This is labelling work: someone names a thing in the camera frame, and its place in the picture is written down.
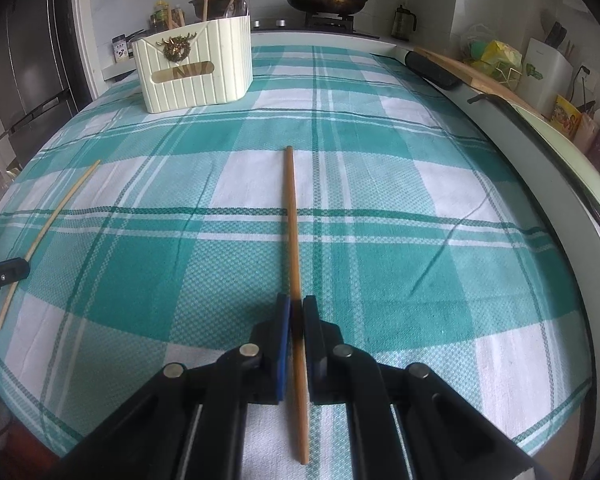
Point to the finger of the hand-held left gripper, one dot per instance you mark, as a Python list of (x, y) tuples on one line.
[(7, 270)]

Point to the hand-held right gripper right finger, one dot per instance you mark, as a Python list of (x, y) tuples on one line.
[(314, 350)]

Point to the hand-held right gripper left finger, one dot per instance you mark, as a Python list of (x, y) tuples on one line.
[(281, 360)]

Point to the bamboo chopstick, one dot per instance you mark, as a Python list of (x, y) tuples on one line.
[(205, 10), (176, 19), (232, 4), (55, 219), (292, 220)]

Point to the cream ribbed utensil holder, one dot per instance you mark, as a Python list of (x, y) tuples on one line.
[(205, 85)]

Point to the green white plaid tablecloth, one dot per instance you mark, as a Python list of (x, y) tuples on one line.
[(380, 185)]

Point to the grey refrigerator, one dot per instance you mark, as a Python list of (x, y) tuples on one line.
[(35, 60)]

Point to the white labelled spice jar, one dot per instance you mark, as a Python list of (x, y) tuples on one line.
[(121, 49)]

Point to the spice jar rack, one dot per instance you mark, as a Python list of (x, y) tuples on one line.
[(136, 36)]

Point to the yellow capped sauce bottle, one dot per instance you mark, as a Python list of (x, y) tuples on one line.
[(159, 15)]

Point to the black oblong pad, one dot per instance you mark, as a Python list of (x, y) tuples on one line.
[(432, 70)]

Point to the pale tray with black rim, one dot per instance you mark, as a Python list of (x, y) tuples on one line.
[(555, 160)]

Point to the wooden cutting board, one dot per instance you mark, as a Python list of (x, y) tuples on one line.
[(480, 77)]

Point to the black clay pot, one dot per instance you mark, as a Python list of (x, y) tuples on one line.
[(199, 6)]

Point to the black gas stove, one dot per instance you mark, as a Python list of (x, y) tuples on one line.
[(330, 22)]

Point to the black framed glass jug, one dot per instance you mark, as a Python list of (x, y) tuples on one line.
[(404, 24)]

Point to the yellow snack packet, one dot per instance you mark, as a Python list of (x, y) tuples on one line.
[(566, 116)]

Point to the yellow green plastic bags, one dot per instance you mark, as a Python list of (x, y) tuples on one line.
[(497, 57)]

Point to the metal spoon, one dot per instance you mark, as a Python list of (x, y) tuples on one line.
[(240, 7)]

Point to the pink packet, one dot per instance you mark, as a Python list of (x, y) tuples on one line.
[(597, 135)]

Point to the white knife block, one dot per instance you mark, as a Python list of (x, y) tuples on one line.
[(550, 70)]

